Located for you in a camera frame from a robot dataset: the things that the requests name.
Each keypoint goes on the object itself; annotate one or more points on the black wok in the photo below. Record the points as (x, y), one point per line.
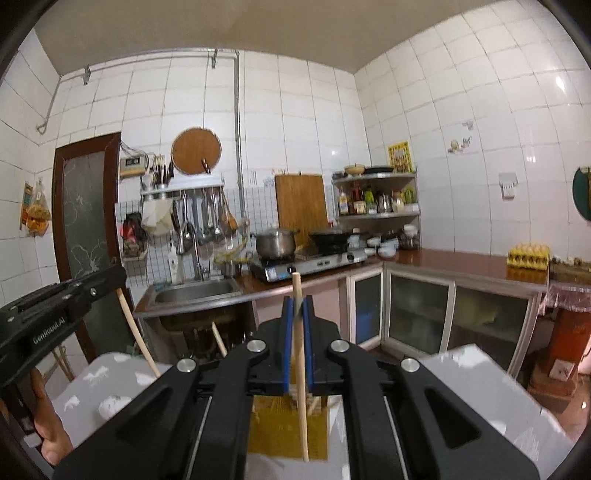
(330, 240)

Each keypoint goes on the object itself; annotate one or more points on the wooden chopping block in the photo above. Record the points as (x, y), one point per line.
(572, 272)

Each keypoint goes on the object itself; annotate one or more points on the steel pot with lid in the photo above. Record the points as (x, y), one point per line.
(274, 244)

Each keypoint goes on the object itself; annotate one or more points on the wooden frame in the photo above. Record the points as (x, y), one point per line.
(64, 364)

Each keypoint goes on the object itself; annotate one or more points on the beige bowl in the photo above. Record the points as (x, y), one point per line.
(354, 170)

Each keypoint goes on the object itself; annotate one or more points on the white hanging cloth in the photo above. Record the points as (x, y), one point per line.
(157, 217)

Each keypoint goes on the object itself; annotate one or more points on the yellow plastic utensil basket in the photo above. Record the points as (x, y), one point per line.
(277, 429)

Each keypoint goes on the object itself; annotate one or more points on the clear plastic table cover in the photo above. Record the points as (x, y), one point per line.
(568, 295)

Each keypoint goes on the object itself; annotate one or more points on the yellow wall poster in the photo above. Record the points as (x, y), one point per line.
(399, 157)

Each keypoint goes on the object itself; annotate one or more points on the hanging plastic bags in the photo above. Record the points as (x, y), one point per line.
(37, 212)

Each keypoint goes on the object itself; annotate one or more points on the brown frosted glass door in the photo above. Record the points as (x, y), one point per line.
(87, 207)

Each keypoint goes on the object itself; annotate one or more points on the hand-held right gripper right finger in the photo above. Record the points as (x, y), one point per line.
(308, 355)

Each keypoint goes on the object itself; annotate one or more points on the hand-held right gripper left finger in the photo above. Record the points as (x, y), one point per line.
(287, 350)

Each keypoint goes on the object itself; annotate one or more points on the row of hanging cooking utensils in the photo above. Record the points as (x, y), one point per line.
(205, 221)

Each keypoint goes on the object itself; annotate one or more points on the white dish soap bottle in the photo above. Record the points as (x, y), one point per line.
(174, 267)

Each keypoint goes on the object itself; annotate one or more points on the small steel pot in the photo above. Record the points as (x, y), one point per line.
(229, 268)

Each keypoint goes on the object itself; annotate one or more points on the yellow wall control box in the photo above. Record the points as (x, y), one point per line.
(131, 165)

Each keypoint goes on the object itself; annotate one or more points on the black frying pan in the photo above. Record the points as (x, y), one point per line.
(379, 169)

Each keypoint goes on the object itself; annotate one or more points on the person's left hand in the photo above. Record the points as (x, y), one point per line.
(53, 434)

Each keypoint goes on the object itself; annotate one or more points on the wall tile sticker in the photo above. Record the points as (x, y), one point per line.
(455, 146)

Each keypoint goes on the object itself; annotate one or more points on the brown kitchen counter cabinets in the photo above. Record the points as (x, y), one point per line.
(452, 263)

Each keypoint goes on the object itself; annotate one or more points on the white wall socket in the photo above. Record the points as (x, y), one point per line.
(508, 187)

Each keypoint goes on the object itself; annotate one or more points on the grey printed tablecloth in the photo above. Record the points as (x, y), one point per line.
(485, 383)

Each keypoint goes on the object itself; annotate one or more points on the wooden chopstick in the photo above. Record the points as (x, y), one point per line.
(302, 415)
(219, 339)
(138, 337)

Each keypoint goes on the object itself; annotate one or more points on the green round wall board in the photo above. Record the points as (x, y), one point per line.
(581, 194)

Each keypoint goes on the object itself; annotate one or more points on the metal wall utensil rack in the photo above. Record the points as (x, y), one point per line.
(184, 189)

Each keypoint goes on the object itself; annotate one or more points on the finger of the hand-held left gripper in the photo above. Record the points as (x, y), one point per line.
(97, 288)

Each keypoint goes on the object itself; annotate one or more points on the steel faucet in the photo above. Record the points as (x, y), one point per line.
(197, 263)

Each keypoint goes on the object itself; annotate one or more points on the steel kitchen sink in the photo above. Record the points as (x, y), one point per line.
(194, 291)

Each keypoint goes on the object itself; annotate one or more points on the round wooden cutting board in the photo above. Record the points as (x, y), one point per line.
(194, 152)

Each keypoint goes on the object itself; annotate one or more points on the group of white bowls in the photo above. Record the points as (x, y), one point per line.
(385, 251)

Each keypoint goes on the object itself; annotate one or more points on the steel gas stove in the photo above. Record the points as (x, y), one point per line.
(314, 265)

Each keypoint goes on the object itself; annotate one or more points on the metal corner shelf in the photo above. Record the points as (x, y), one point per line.
(383, 177)

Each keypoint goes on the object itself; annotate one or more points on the row of condiment bottles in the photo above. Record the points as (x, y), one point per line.
(355, 201)

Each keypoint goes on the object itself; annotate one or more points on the rectangular wooden cutting board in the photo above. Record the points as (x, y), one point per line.
(300, 203)

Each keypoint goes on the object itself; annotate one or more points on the yellow egg tray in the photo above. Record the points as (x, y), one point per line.
(528, 258)

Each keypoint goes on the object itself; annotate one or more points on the grey wall pipe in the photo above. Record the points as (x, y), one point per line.
(237, 115)

